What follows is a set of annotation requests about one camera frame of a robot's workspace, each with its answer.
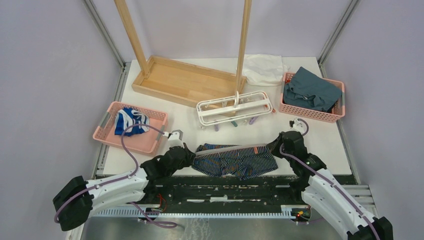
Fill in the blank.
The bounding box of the navy striped boxer underwear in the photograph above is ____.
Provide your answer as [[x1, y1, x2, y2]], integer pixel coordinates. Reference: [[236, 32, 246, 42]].
[[191, 143, 278, 181]]

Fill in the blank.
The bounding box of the white plastic clip hanger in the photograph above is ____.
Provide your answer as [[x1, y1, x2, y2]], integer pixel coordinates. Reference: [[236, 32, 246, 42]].
[[195, 91, 274, 127]]

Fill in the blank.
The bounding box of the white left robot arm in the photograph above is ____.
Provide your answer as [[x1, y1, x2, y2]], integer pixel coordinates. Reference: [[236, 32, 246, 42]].
[[52, 146, 196, 232]]

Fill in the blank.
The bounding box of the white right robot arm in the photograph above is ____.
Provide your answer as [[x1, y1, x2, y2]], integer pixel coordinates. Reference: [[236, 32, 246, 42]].
[[266, 131, 394, 240]]

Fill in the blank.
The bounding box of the teal grey underwear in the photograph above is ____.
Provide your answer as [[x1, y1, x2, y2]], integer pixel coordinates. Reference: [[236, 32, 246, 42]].
[[282, 67, 343, 112]]

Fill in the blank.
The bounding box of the blue white underwear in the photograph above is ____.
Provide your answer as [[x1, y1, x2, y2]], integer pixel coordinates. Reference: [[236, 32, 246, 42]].
[[114, 107, 150, 137]]

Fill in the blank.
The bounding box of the wooden hanger rack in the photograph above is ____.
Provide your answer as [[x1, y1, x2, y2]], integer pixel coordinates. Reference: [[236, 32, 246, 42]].
[[114, 0, 252, 107]]

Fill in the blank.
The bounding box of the pink basket left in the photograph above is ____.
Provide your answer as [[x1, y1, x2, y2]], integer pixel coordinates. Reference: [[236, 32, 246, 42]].
[[92, 101, 168, 155]]

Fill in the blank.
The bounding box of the pink basket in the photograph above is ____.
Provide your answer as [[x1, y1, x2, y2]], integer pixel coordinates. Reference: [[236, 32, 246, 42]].
[[278, 68, 346, 123], [92, 101, 168, 155]]

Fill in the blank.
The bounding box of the pink basket right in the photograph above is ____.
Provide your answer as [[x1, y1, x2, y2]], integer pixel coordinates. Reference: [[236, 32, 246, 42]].
[[278, 68, 346, 123]]

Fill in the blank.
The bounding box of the white folded cloth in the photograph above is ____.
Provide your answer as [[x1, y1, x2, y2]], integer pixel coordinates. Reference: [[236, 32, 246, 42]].
[[242, 54, 290, 87]]

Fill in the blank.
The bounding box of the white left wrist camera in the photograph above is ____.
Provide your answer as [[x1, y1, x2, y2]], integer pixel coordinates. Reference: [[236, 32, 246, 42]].
[[162, 129, 184, 148]]

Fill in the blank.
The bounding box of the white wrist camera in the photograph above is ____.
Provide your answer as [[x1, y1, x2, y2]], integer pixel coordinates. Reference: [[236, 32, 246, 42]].
[[162, 129, 184, 148], [289, 118, 309, 132]]

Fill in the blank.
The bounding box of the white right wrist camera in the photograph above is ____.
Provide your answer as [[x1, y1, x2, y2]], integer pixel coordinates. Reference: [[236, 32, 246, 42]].
[[289, 118, 309, 132]]

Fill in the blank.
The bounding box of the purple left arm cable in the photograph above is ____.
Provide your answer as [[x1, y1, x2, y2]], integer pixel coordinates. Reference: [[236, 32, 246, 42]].
[[53, 123, 180, 230]]

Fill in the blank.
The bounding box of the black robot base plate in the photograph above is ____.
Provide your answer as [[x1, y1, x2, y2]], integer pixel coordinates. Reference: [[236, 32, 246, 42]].
[[137, 175, 307, 214]]

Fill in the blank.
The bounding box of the white slotted cable duct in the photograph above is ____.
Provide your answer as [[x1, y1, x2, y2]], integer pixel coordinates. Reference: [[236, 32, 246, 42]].
[[94, 206, 297, 220]]

